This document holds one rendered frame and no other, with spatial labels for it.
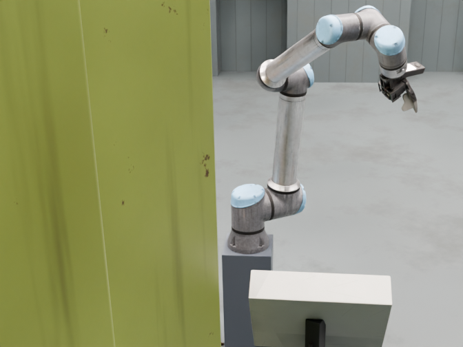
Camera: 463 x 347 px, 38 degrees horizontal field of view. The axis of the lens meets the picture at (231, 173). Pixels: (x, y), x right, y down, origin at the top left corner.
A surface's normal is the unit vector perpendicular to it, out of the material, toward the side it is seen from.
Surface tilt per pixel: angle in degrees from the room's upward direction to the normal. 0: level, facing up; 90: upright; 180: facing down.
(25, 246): 90
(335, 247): 0
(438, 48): 90
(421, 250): 0
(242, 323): 90
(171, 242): 90
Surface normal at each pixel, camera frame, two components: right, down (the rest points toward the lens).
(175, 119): 0.85, 0.18
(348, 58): -0.10, 0.37
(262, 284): -0.08, -0.62
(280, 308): -0.09, 0.79
